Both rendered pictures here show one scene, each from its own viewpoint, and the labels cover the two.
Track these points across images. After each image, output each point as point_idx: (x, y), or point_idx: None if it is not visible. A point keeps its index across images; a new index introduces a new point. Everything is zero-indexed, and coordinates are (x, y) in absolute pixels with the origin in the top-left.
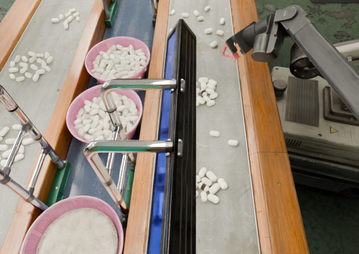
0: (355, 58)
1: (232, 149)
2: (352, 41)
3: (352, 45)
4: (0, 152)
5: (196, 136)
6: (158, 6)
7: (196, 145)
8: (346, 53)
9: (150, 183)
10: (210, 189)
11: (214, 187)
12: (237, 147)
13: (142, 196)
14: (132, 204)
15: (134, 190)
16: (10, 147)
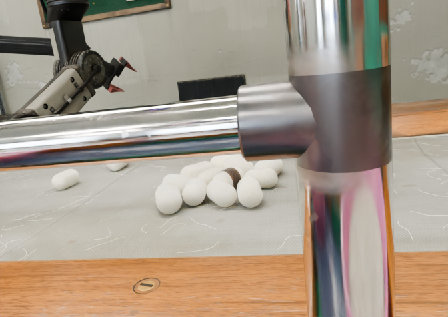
0: (73, 95)
1: (134, 168)
2: (48, 83)
3: (55, 82)
4: None
5: (36, 209)
6: None
7: (70, 207)
8: (59, 92)
9: (174, 257)
10: (243, 163)
11: (237, 158)
12: (133, 165)
13: (249, 274)
14: (304, 314)
15: (193, 315)
16: None
